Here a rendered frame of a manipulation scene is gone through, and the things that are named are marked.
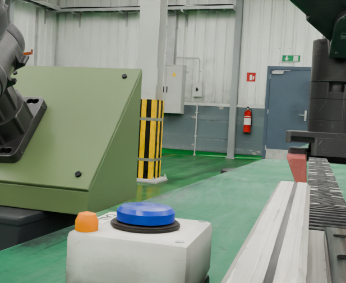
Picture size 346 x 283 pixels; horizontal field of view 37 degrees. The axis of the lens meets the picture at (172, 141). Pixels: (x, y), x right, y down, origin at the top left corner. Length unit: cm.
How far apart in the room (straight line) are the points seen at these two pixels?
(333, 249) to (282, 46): 1137
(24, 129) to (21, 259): 31
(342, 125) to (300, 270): 41
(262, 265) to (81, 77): 68
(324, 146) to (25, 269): 33
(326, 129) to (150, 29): 639
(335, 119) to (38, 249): 34
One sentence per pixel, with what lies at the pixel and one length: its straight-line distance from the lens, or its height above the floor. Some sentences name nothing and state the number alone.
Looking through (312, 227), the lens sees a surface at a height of 81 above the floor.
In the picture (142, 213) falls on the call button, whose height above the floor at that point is 85.
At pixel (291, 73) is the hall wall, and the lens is 1153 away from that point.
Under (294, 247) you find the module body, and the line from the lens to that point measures 22.
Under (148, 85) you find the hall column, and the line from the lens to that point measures 684.
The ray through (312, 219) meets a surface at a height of 81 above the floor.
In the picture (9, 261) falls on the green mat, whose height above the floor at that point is 78.
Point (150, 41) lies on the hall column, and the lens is 690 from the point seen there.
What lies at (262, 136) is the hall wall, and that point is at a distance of 1159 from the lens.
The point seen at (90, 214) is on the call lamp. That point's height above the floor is 85.
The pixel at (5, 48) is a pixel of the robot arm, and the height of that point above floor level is 99.
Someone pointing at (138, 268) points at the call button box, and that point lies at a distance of 32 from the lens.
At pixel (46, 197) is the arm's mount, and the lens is 70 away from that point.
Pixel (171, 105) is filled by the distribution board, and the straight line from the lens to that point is 1190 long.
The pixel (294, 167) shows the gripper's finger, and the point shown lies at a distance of 59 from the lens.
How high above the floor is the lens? 92
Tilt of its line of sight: 3 degrees down
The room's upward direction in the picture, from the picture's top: 3 degrees clockwise
